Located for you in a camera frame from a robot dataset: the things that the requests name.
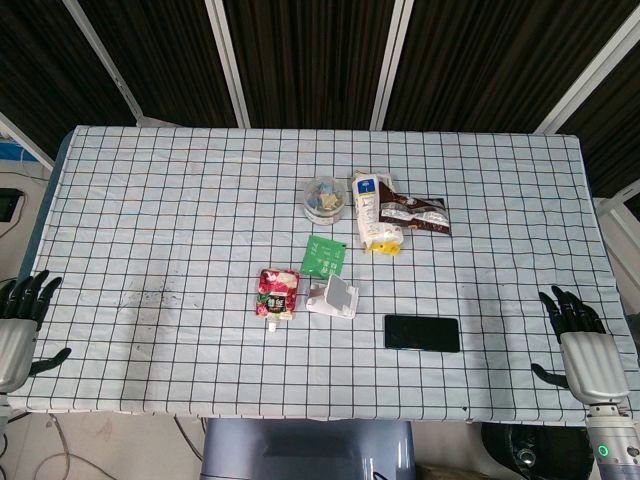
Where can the black monitor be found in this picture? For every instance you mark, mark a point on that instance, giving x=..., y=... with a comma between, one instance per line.
x=7, y=206

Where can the white partition post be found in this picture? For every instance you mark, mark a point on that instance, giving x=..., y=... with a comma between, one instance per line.
x=590, y=75
x=27, y=142
x=392, y=65
x=230, y=65
x=107, y=65

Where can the blue padded table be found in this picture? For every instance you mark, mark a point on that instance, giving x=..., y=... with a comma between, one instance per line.
x=44, y=200

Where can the white metal frame bar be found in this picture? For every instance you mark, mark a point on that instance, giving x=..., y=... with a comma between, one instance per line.
x=617, y=207

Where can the green sachet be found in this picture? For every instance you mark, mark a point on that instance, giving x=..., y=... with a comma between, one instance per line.
x=325, y=256

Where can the red spouted drink pouch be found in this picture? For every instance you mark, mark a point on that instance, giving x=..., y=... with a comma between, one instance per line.
x=277, y=297

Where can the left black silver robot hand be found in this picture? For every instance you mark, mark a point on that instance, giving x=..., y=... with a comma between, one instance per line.
x=17, y=345

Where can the white yellow snack package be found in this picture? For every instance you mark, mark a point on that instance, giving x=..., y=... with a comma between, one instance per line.
x=367, y=210

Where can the black smartphone blue edge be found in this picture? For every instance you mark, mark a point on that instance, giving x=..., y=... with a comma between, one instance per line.
x=422, y=334

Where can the blue plastic bin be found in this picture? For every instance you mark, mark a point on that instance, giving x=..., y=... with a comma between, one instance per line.
x=12, y=151

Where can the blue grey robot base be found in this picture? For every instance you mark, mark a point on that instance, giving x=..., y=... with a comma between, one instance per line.
x=305, y=450

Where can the clear jar of coloured clips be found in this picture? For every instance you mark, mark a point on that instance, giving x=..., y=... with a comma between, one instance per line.
x=325, y=200

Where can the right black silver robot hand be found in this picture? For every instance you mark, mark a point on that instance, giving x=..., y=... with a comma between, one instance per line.
x=592, y=360

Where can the white folding phone stand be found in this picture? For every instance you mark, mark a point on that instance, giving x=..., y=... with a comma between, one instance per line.
x=335, y=300

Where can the brown snack package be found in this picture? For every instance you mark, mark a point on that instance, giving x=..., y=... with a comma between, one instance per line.
x=415, y=212

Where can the blue checkered tablecloth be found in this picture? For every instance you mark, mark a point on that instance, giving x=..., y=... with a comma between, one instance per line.
x=175, y=250

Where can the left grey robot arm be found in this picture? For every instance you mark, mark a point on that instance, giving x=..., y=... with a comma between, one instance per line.
x=4, y=410

